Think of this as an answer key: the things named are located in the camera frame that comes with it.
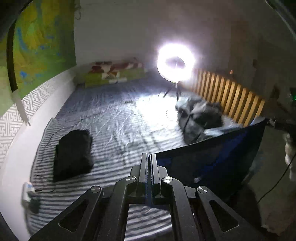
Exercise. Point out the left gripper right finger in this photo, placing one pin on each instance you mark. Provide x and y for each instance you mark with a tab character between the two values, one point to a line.
156	173

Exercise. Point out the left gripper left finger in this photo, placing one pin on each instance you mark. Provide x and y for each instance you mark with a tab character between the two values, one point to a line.
138	193

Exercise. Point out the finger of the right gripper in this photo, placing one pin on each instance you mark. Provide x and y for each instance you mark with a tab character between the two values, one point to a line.
281	125

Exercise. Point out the blue shorts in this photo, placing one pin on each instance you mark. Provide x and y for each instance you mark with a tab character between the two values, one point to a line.
221	160

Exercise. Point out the grey dark clothes pile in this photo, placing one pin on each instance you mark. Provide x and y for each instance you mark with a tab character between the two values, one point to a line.
196	115

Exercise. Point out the black folded garment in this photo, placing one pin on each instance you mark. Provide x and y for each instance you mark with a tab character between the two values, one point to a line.
73	155

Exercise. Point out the black light tripod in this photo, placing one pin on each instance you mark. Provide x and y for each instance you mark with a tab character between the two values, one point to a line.
175	87

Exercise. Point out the black charger adapter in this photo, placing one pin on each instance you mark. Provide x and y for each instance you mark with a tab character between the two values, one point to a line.
34	204

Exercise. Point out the white power strip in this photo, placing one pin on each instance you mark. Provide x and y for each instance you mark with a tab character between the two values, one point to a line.
28	192

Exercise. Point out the wooden slatted bed rail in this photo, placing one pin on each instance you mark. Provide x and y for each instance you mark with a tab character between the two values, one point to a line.
237	102

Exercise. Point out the white ring light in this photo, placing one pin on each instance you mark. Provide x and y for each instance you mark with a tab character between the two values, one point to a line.
176	62

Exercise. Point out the green abstract wall painting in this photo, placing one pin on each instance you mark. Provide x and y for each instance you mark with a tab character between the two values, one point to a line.
43	43

